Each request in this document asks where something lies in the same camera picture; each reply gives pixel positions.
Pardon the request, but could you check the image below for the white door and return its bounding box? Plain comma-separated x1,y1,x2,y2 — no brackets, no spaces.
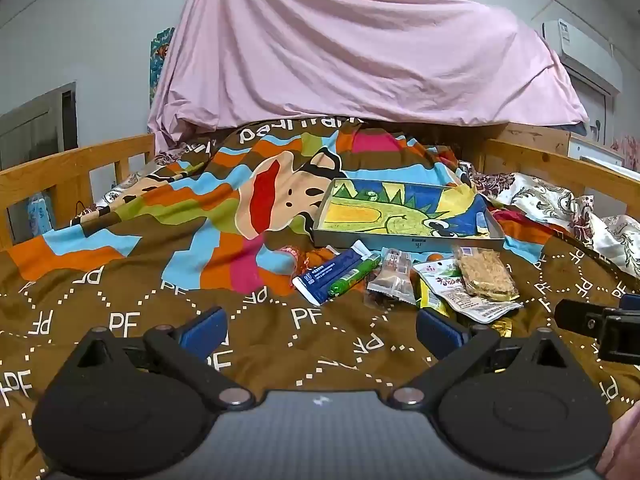
561,57,617,146

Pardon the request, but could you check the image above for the clear brown snack packet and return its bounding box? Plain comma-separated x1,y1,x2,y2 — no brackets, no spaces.
365,247,419,311

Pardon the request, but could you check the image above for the pink bed sheet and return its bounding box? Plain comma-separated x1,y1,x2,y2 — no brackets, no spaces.
146,0,591,153

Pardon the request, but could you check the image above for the white cabinet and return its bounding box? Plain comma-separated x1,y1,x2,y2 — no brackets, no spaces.
567,135,627,169

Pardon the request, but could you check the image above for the yellow snack packet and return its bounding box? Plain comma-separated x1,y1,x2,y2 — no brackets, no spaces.
415,280,452,317

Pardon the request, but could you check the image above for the white green snack packet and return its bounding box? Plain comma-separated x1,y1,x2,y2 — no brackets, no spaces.
412,257,524,325

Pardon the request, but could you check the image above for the teal floral cloth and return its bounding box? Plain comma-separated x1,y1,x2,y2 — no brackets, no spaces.
149,26,176,109

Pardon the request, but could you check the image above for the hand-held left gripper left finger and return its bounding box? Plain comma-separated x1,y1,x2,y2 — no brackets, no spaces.
75,306,253,411

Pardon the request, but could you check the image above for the white maroon floral quilt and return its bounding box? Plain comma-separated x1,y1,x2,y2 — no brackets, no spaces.
95,150,640,281

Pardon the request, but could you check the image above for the blue white snack packet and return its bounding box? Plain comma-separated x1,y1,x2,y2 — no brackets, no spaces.
291,250,373,307

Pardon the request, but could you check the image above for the red orange snack packet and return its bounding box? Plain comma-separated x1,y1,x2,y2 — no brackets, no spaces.
277,246,331,274

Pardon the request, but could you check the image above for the pink floral cloth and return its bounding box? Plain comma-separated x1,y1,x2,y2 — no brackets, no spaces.
612,134,640,162

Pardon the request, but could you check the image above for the printed monkey blanket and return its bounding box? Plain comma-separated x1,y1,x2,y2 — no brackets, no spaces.
0,120,640,480

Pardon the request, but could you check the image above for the person's right forearm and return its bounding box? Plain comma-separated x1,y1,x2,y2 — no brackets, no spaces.
595,402,640,480

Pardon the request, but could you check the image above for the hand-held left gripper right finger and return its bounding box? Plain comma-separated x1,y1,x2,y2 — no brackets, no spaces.
390,307,571,411

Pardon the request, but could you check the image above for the green sausage stick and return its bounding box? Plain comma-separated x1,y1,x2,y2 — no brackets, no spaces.
327,254,382,297

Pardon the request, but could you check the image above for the crispy noodle snack packet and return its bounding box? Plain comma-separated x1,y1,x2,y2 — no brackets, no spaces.
452,245,521,303

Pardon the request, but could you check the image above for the blue patterned bag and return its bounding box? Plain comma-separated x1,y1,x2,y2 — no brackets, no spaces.
27,192,57,234

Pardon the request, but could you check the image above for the dinosaur print tray box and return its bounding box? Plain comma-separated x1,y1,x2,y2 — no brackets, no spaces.
312,177,506,253

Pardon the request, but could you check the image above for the white air conditioner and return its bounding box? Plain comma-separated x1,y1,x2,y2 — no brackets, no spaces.
540,19,624,94

